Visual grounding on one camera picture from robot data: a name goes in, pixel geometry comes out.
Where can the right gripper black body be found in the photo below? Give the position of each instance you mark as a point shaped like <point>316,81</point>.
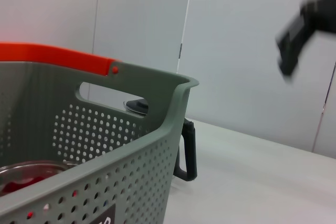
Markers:
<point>323,6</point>

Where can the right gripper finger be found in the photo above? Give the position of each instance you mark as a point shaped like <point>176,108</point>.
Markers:
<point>294,48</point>

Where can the glass teacup black base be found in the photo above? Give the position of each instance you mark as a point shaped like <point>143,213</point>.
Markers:
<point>39,167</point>

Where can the grey-green perforated storage basket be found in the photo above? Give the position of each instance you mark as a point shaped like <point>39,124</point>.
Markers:
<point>118,169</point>

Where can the glass teapot black lid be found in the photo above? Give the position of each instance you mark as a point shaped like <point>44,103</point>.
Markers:
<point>190,150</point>

